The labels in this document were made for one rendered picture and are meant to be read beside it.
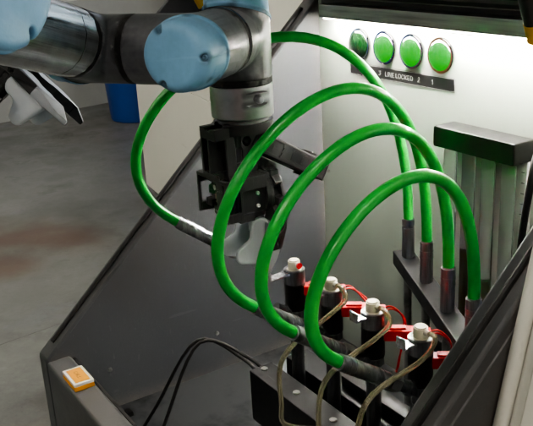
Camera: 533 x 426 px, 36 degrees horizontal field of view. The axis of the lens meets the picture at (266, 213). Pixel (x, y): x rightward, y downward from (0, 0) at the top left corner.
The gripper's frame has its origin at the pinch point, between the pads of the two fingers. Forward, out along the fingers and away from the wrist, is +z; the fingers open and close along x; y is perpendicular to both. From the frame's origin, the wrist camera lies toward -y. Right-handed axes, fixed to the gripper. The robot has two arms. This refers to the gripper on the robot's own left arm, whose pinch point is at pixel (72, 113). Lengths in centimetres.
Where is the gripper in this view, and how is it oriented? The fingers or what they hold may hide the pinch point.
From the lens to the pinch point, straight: 110.3
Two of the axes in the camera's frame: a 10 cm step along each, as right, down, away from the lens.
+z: 7.2, 6.9, 0.6
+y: -6.9, 7.2, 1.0
